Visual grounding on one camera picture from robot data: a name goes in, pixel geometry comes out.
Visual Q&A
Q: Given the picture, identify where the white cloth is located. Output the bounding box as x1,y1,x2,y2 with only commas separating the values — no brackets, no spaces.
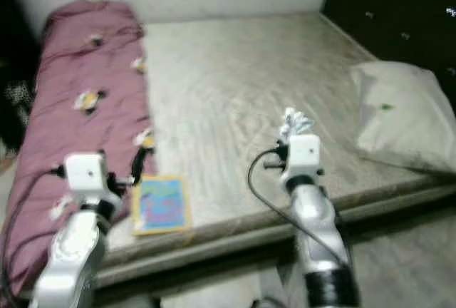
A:
279,107,316,143

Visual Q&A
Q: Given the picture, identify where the colourful picture book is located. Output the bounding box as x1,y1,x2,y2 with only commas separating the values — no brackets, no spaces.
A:
133,175,193,236

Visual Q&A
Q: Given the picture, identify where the purple cartoon print blanket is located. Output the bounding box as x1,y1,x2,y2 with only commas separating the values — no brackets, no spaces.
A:
4,0,157,308

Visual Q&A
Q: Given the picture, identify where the grey quilted mattress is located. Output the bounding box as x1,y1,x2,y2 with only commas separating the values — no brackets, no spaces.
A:
43,12,456,287

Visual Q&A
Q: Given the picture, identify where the beige pillow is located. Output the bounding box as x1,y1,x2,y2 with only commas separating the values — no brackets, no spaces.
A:
349,61,456,175

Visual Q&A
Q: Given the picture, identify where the black bag with white print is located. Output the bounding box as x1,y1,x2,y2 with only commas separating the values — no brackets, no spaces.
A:
0,76,36,152

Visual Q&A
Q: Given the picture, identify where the black tufted headboard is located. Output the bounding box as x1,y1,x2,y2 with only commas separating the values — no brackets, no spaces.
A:
321,0,456,84

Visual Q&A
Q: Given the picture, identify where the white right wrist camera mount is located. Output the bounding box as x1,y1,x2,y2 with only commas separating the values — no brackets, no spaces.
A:
285,135,321,180

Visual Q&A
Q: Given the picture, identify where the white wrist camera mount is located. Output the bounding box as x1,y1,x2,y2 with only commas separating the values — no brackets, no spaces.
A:
64,153,108,198
285,135,321,180

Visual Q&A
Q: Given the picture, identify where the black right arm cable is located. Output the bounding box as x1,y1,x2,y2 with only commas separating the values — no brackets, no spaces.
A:
247,148,350,266

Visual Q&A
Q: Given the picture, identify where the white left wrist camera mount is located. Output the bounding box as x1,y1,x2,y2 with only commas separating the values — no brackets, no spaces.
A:
64,153,108,198

